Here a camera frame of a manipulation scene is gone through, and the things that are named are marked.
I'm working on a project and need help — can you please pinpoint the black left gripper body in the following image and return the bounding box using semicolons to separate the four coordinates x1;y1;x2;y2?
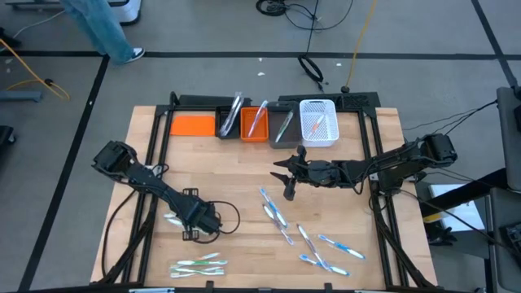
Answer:
181;187;224;242

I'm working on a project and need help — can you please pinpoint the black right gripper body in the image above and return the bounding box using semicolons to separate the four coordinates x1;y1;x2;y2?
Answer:
284;145;341;202

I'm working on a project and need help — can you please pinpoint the blue white toothbrush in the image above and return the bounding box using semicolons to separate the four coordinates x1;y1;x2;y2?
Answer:
260;187;289;229
299;254;351;278
247;99;269;138
317;234;366;260

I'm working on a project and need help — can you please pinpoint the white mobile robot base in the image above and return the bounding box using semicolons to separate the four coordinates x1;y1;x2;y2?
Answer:
112;0;143;24

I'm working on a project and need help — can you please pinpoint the grey plastic basket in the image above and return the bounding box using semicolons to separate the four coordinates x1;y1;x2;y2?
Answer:
266;100;303;150

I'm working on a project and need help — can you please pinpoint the orange plastic basket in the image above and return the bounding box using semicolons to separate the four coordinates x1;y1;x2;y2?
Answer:
239;106;270;143

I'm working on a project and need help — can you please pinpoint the white plastic basket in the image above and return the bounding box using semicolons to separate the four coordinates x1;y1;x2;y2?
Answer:
299;98;340;148

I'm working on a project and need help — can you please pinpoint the black perforated panel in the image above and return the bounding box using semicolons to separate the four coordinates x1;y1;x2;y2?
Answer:
278;91;383;112

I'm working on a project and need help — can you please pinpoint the orange flat lid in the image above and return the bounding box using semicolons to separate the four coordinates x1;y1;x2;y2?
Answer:
169;115;217;137

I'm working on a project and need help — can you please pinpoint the black flat panel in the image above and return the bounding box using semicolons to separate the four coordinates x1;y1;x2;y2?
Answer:
169;91;253;108

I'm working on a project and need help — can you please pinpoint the white paper sheet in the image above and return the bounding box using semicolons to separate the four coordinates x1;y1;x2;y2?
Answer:
425;183;486;234

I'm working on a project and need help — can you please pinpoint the black beam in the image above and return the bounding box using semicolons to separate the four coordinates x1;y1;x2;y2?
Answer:
418;167;510;217

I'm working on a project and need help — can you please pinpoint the grey desk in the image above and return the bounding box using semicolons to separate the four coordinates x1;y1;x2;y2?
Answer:
484;186;521;293

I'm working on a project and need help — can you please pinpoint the person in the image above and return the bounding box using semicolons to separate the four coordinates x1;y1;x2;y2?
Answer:
59;0;146;67

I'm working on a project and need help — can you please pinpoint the grey flat bar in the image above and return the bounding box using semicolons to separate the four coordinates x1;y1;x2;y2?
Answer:
0;90;44;103

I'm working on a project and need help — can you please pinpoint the grey metal bar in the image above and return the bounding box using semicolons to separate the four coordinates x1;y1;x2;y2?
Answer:
4;0;66;12

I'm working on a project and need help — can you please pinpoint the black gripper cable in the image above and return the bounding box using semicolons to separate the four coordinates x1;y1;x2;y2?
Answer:
194;199;242;245

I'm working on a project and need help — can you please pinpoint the yellow cable with black weight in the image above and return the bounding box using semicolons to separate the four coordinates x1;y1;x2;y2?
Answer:
340;0;379;94

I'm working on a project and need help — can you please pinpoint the black looped cable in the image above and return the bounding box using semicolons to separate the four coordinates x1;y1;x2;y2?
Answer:
297;0;326;93

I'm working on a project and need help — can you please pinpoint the thick black cable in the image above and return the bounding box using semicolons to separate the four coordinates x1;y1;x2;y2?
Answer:
100;187;138;278

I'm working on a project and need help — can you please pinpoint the black cable bundle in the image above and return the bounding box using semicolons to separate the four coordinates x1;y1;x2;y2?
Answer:
427;222;460;247

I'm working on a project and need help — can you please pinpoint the black cable coil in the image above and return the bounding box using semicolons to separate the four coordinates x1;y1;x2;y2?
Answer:
255;0;355;32

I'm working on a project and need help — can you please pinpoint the thin black cable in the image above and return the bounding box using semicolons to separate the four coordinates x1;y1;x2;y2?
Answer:
401;98;500;160

